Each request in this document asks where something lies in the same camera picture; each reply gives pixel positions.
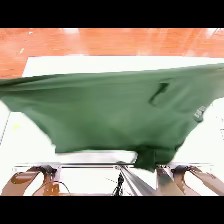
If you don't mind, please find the silver frame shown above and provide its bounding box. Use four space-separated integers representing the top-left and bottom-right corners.
12 159 215 197

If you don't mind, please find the black cable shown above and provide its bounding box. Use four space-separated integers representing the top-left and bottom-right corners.
112 171 126 197

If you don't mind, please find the dark green T-shirt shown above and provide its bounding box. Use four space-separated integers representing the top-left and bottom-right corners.
0 63 224 173

